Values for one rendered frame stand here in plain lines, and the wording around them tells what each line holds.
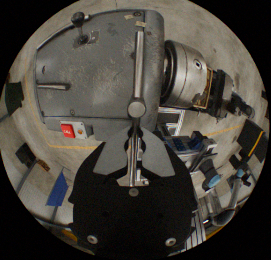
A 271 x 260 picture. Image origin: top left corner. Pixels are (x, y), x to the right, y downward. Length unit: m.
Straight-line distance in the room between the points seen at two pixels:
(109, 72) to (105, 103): 0.09
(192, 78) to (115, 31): 0.26
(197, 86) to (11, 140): 9.94
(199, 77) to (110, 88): 0.28
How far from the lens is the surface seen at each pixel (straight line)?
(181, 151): 0.78
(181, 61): 0.29
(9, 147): 9.76
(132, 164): 0.16
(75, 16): 0.16
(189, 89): 0.31
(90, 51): 0.28
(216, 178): 0.83
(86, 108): 0.29
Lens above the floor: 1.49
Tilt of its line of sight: 61 degrees down
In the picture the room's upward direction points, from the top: 177 degrees counter-clockwise
